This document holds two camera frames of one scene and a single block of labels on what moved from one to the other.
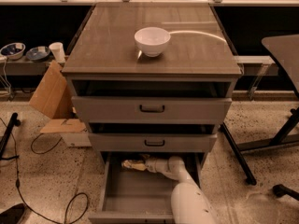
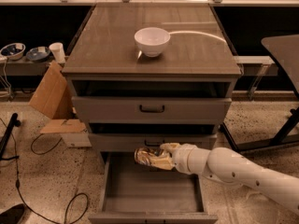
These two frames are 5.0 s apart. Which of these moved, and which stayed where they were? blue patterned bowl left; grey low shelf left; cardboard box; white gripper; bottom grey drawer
Moved: white gripper
Stayed: cardboard box; blue patterned bowl left; bottom grey drawer; grey low shelf left
